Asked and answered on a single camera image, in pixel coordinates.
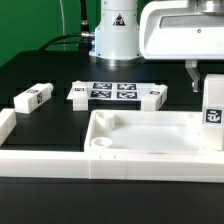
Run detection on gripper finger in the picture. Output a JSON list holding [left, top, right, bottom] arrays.
[[185, 60, 201, 92]]

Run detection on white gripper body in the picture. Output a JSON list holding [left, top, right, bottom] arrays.
[[139, 0, 224, 60]]

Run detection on white desk tabletop tray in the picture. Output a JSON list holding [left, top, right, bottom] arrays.
[[84, 110, 224, 154]]

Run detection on white marker sheet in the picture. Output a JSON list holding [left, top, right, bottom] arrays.
[[66, 81, 158, 101]]

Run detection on black cables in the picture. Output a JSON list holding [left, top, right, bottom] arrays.
[[39, 0, 96, 52]]

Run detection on white U-shaped fence frame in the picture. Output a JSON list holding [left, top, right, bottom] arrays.
[[0, 108, 224, 184]]

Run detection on white thin cable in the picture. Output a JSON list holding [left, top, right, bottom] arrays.
[[59, 0, 66, 52]]

